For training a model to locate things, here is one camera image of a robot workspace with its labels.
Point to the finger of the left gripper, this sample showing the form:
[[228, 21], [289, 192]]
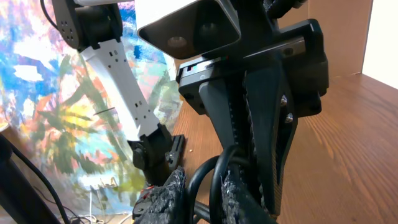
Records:
[[272, 126], [214, 96]]

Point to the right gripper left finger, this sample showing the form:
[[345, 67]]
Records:
[[166, 202]]

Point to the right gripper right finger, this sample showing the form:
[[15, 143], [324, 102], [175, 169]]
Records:
[[239, 206]]

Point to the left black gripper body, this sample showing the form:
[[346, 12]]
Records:
[[300, 49]]

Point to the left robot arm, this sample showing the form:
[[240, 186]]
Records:
[[97, 26]]

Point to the colourful painted backdrop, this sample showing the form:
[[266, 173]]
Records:
[[67, 121]]

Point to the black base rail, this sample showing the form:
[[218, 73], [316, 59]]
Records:
[[173, 156]]

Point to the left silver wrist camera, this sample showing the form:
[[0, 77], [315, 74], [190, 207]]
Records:
[[186, 28]]

